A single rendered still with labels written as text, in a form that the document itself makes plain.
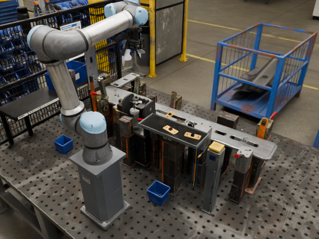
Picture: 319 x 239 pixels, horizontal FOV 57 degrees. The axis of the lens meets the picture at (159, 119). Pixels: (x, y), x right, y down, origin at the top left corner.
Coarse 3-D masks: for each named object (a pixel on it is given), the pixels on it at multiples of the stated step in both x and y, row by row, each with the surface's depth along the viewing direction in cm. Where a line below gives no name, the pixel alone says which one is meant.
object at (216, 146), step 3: (213, 144) 149; (216, 144) 149; (219, 144) 149; (222, 144) 149; (210, 147) 147; (213, 147) 147; (216, 147) 147; (219, 147) 147; (222, 147) 147; (216, 150) 145; (219, 150) 145
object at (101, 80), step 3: (99, 78) 202; (102, 78) 202; (99, 81) 202; (102, 81) 203; (99, 84) 205; (102, 84) 204; (102, 87) 205; (102, 90) 208; (105, 90) 208; (102, 93) 210; (105, 93) 209; (105, 96) 210
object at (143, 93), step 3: (141, 81) 238; (141, 84) 233; (144, 84) 235; (141, 87) 233; (144, 87) 236; (141, 90) 234; (144, 90) 238; (135, 93) 237; (141, 93) 236; (144, 93) 239; (144, 96) 240
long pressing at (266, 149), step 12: (120, 96) 226; (156, 108) 210; (168, 108) 210; (192, 120) 197; (204, 120) 197; (228, 132) 185; (240, 132) 185; (228, 144) 175; (240, 144) 175; (264, 144) 175; (264, 156) 165
